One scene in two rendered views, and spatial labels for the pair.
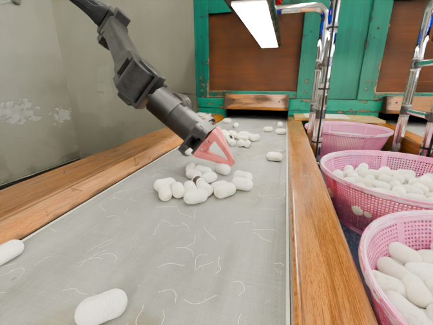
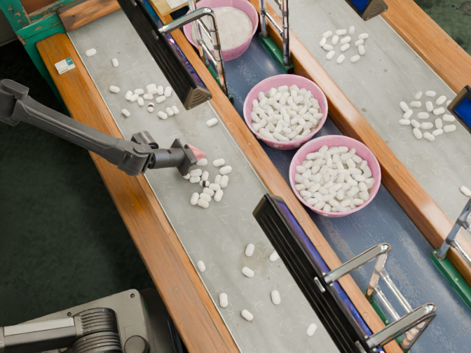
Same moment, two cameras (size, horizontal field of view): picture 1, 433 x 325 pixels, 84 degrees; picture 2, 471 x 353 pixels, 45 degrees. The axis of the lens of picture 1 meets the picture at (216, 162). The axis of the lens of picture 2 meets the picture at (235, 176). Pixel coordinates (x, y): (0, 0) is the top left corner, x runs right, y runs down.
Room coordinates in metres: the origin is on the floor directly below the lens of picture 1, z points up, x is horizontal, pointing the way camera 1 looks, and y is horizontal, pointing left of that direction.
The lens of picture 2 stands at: (-0.36, 0.43, 2.26)
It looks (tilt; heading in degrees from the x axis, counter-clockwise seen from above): 61 degrees down; 326
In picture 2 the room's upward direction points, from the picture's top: 12 degrees counter-clockwise
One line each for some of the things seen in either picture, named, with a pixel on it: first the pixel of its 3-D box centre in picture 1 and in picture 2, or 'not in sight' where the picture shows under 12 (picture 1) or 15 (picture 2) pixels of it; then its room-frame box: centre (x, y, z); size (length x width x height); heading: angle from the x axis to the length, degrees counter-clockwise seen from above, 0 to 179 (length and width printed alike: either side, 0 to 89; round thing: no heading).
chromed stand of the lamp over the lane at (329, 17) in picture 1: (288, 88); (185, 53); (0.70, -0.20, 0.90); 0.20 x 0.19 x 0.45; 165
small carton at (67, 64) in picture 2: (203, 115); (64, 65); (1.08, 0.06, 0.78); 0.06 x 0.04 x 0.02; 75
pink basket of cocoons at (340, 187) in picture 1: (396, 195); (285, 115); (0.40, -0.32, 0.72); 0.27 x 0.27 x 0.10
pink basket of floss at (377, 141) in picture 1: (343, 140); (221, 31); (0.82, -0.44, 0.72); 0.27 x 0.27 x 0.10
